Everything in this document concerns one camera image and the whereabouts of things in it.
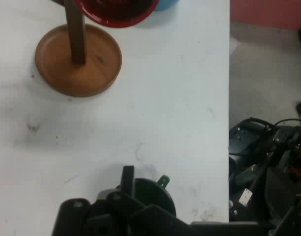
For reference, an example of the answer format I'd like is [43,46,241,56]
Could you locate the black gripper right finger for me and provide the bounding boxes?
[127,204,273,236]

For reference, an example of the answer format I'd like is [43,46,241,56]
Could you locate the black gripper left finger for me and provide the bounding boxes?
[52,166,146,236]

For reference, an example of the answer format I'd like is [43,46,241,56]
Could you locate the red mug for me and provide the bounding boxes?
[74,0,160,28]

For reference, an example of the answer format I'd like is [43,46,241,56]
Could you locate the dark green enamel mug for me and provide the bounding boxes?
[133,174,177,218]

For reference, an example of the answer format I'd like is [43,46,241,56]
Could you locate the black equipment on floor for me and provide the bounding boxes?
[228,100,301,236]

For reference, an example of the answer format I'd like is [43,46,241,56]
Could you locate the wooden mug tree stand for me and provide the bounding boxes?
[34,0,123,98]

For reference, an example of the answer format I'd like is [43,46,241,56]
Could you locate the blue bowl white inside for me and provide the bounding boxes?
[154,0,180,12]

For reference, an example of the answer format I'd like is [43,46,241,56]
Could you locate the orange red floor object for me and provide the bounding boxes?
[230,0,301,31]

